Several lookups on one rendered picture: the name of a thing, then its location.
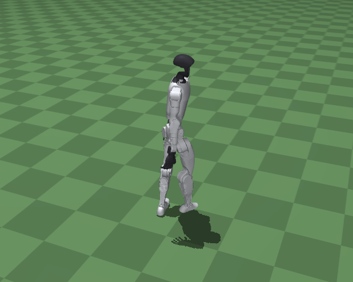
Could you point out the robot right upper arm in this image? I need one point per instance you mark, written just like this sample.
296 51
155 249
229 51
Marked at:
175 97

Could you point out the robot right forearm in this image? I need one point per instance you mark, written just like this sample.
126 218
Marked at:
173 135

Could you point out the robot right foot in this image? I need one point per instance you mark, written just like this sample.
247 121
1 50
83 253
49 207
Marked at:
184 208

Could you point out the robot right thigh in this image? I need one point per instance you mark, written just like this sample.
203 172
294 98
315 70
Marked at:
187 156

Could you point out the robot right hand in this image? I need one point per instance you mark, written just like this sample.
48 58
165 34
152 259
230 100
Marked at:
170 159

